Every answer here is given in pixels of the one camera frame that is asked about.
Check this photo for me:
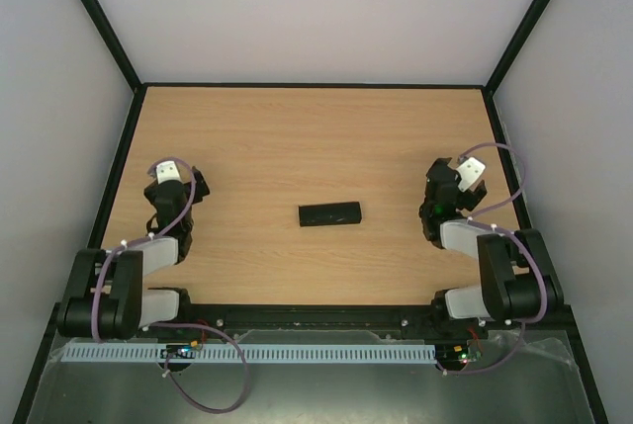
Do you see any black sunglasses case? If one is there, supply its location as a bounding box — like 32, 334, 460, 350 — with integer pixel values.
298, 202, 362, 227

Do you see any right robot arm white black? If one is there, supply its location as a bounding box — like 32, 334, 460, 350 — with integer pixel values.
418, 157, 565, 337

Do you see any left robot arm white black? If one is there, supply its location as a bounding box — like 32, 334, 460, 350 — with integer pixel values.
56, 159, 210, 342

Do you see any left controller board with leds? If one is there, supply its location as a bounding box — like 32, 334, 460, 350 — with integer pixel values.
158, 341, 203, 360

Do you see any controller board with leds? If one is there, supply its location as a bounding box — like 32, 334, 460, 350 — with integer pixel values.
158, 341, 203, 360
435, 342, 483, 366

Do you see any right controller board with leds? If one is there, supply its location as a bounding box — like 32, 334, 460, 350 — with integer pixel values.
435, 342, 483, 366

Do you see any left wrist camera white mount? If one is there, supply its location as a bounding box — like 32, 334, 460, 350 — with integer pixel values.
153, 160, 182, 184

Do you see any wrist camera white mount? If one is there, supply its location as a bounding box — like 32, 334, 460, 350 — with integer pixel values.
153, 160, 182, 184
456, 156, 487, 192

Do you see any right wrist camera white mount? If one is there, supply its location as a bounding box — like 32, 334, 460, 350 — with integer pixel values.
456, 156, 487, 192

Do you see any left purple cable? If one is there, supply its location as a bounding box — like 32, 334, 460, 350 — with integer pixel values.
90, 158, 250, 414

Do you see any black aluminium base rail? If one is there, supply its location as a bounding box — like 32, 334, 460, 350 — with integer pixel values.
51, 300, 575, 341

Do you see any light blue slotted cable duct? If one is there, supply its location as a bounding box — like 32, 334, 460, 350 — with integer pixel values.
60, 343, 436, 365

